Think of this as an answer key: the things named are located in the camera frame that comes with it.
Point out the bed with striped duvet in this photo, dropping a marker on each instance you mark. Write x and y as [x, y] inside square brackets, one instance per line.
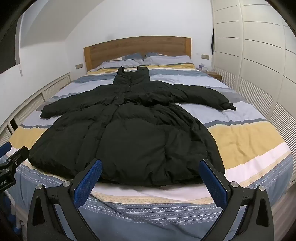
[242, 139]

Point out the wooden headboard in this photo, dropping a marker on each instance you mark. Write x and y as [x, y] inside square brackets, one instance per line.
[138, 47]

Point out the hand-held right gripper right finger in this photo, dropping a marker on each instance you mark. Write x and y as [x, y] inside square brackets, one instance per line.
[213, 183]

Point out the striped pillow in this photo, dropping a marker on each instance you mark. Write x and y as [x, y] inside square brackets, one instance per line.
[127, 61]
[166, 59]

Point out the black puffer coat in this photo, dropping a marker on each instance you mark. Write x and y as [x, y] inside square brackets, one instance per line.
[138, 129]

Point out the low white slatted cabinet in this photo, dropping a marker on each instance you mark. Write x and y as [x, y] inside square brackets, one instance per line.
[34, 99]

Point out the small purple box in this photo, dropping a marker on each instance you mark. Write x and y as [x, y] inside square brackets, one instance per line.
[202, 67]

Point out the wall switch panel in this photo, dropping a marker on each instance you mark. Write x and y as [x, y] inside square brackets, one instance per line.
[205, 56]
[79, 66]

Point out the white wardrobe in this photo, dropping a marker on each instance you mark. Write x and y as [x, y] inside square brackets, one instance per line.
[254, 46]

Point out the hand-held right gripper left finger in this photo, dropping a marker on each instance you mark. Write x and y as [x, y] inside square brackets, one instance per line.
[89, 180]

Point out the dark window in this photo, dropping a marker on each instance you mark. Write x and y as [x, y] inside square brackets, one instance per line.
[8, 46]

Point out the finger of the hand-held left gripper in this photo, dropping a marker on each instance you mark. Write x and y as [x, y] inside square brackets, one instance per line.
[6, 146]
[18, 154]

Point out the wooden nightstand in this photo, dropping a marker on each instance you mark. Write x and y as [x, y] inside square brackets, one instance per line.
[215, 74]

